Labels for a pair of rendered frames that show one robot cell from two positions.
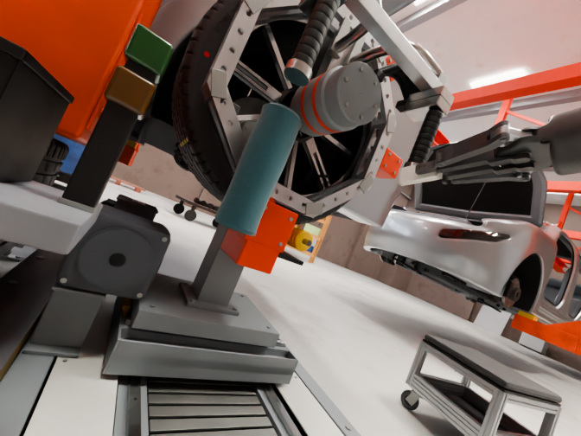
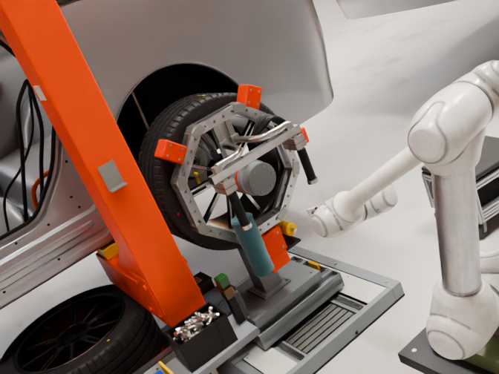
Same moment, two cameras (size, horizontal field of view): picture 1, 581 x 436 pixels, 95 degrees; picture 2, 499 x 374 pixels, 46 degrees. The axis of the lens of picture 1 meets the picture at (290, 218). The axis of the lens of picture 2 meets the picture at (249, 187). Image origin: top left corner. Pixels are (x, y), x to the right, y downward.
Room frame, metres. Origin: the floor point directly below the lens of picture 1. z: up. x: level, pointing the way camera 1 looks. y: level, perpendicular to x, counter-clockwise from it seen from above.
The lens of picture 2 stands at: (-1.52, -0.13, 1.63)
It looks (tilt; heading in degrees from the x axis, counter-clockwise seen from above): 21 degrees down; 4
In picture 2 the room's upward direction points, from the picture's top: 23 degrees counter-clockwise
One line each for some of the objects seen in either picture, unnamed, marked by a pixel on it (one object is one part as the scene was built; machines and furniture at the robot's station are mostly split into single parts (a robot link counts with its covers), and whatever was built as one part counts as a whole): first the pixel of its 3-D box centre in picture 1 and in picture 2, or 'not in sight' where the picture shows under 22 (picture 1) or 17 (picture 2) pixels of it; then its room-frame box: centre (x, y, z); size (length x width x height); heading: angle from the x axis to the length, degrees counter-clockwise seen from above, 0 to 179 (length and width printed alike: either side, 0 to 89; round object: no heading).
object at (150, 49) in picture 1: (149, 55); (222, 280); (0.30, 0.22, 0.64); 0.04 x 0.04 x 0.04; 31
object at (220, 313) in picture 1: (220, 271); (261, 269); (0.85, 0.14, 0.32); 0.40 x 0.30 x 0.28; 121
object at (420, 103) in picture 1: (427, 104); (293, 141); (0.61, -0.20, 0.93); 0.09 x 0.05 x 0.05; 31
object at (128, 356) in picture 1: (204, 330); (281, 298); (0.86, 0.11, 0.13); 0.50 x 0.36 x 0.10; 121
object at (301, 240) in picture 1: (284, 232); (275, 224); (0.85, 0.00, 0.51); 0.29 x 0.06 x 0.06; 31
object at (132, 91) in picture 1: (130, 94); (227, 292); (0.30, 0.22, 0.59); 0.04 x 0.04 x 0.04; 31
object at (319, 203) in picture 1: (315, 109); (238, 174); (0.70, 0.05, 0.85); 0.54 x 0.07 x 0.54; 121
